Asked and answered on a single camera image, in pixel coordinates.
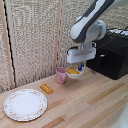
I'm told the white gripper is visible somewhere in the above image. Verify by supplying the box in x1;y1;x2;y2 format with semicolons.
66;41;98;72

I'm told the white ceramic bowl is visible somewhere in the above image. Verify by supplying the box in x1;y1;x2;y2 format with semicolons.
65;64;86;80

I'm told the yellow hot dog bun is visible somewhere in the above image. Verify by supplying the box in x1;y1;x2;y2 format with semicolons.
66;67;81;75

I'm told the white floral rim plate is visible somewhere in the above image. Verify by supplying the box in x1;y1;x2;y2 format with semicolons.
3;88;49;122

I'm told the pink cup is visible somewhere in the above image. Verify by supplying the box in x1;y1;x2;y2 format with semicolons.
55;67;68;85

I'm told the black box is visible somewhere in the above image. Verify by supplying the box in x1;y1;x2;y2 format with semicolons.
85;31;128;81

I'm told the small yellow bread block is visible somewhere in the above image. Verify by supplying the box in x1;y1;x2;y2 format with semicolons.
39;83;54;95

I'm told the white device with buttons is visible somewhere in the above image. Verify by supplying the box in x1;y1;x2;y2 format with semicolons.
107;27;128;38

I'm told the wooden frame post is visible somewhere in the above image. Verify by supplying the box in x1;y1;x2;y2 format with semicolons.
0;0;16;90
54;0;66;78

